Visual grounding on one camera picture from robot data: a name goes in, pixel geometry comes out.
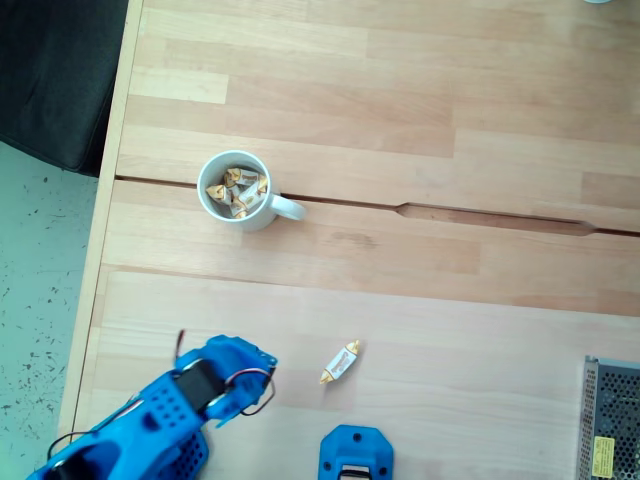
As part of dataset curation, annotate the gold white sweet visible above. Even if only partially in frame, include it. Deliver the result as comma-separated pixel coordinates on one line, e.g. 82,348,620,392
319,339,363,386
223,168,261,189
230,183,269,220
206,183,234,206

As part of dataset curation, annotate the blue post base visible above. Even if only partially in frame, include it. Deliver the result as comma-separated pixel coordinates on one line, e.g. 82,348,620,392
319,424,395,480

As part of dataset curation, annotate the black cushion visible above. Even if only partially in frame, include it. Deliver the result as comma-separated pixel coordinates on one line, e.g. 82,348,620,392
0,0,131,178

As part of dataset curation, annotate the gripper servo wire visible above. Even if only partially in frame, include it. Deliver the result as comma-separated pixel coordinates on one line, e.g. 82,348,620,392
223,366,277,418

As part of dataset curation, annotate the white ceramic mug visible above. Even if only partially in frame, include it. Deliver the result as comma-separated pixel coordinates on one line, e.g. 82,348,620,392
196,150,308,234

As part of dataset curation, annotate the perforated metal power supply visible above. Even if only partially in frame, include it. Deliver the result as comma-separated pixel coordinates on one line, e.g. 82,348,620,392
576,354,640,480

